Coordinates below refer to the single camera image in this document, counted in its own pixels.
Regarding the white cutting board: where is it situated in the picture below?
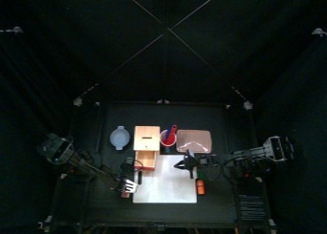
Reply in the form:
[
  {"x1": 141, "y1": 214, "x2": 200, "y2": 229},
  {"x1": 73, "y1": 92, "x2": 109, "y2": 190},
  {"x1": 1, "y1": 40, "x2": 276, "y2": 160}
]
[{"x1": 132, "y1": 154, "x2": 198, "y2": 204}]

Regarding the pink square container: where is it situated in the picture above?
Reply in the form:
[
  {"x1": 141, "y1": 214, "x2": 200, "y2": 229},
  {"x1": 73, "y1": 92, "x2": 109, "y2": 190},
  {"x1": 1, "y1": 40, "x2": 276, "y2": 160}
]
[{"x1": 174, "y1": 129, "x2": 213, "y2": 155}]

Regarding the orange toy carrot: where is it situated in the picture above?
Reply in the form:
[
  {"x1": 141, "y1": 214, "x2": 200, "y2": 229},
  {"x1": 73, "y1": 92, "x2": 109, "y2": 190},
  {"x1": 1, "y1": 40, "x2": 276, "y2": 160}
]
[{"x1": 194, "y1": 179, "x2": 206, "y2": 196}]

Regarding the wooden drawer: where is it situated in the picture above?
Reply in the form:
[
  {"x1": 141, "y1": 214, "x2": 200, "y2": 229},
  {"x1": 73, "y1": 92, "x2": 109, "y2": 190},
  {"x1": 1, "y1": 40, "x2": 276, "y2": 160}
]
[{"x1": 133, "y1": 150, "x2": 158, "y2": 172}]

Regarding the pink cup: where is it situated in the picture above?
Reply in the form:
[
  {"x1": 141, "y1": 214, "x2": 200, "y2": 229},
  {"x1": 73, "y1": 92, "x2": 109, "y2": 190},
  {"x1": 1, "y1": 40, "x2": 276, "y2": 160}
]
[{"x1": 158, "y1": 129, "x2": 177, "y2": 148}]

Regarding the wooden box with slot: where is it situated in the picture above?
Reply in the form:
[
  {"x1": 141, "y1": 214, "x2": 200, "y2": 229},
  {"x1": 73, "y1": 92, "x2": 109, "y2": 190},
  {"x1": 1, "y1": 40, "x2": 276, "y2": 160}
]
[{"x1": 132, "y1": 125, "x2": 162, "y2": 152}]

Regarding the light blue bowl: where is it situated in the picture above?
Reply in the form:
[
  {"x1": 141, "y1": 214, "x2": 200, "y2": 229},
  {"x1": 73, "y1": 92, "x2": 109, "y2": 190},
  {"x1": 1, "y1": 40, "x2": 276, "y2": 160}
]
[{"x1": 108, "y1": 125, "x2": 132, "y2": 151}]

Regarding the black printed label sheet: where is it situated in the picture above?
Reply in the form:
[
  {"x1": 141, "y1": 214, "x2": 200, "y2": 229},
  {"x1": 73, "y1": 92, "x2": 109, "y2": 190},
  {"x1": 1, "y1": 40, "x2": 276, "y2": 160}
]
[{"x1": 236, "y1": 193, "x2": 268, "y2": 227}]

